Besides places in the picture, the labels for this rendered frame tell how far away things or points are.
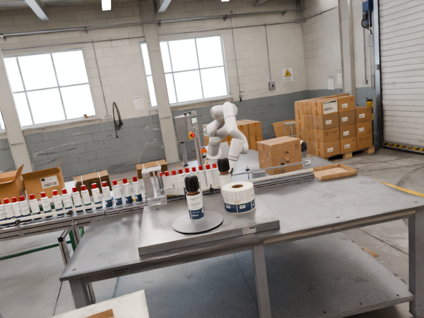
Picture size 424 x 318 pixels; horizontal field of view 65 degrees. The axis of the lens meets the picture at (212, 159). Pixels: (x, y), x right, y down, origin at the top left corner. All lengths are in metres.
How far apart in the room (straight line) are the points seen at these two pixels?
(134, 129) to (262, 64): 3.59
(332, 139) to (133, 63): 4.61
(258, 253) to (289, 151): 1.22
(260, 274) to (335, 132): 4.62
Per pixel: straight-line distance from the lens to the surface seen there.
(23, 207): 2.77
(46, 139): 8.08
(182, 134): 2.51
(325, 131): 6.19
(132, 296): 1.65
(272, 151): 2.82
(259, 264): 1.97
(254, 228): 1.91
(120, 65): 7.96
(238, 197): 2.03
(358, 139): 6.69
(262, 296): 2.08
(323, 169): 3.00
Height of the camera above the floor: 1.67
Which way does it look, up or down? 12 degrees down
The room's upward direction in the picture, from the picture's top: 8 degrees counter-clockwise
